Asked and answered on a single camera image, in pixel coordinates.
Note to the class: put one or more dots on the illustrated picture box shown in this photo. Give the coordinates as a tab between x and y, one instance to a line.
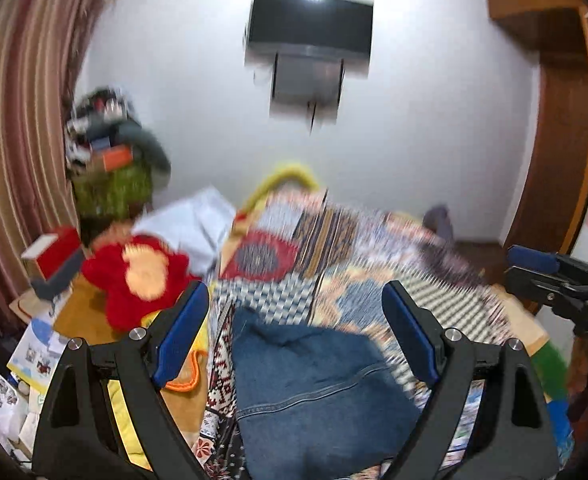
36	350

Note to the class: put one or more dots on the white cloth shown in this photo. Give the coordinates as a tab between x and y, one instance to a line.
194	225

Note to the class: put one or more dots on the green and blue cloth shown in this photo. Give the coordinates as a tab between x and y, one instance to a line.
554	385

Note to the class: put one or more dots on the yellow plush tube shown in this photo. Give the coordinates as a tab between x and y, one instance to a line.
284	175

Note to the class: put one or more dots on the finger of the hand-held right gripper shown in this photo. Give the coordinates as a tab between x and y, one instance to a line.
534	259
544	287

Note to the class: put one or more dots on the patchwork patterned blanket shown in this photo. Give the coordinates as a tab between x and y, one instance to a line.
354	260

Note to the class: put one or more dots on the yellow cloth with orange trim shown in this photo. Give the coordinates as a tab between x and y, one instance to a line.
189	380

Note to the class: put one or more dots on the green table cloth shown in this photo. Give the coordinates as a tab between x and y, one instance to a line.
111	190

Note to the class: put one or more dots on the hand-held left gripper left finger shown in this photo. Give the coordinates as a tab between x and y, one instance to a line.
181	330

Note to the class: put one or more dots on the brown wooden door frame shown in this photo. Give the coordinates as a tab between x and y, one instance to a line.
559	125

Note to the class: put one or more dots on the red and white box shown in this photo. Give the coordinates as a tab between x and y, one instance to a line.
54	252

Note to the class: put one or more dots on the pile of clutter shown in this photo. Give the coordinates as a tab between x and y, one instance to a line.
96	125

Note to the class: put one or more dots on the striped brown curtain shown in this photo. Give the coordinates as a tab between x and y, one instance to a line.
19	125

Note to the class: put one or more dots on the beige mattress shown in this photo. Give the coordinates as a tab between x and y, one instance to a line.
521	315

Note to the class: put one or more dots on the red plush toy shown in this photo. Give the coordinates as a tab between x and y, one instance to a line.
134	270

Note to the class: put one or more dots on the white printed packets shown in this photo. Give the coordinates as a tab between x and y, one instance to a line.
11	410

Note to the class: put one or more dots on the blue denim jacket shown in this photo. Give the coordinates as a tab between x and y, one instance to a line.
314	390

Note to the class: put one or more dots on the black wall television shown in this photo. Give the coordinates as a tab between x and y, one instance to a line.
311	22

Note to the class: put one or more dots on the dark grey-blue cloth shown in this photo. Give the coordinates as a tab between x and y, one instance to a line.
439	222

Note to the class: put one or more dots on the grey garment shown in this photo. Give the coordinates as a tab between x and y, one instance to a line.
146	142

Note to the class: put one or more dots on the grey wall shelf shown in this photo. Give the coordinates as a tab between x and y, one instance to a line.
306	80

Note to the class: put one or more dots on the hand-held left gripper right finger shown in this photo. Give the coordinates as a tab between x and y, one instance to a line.
411	332

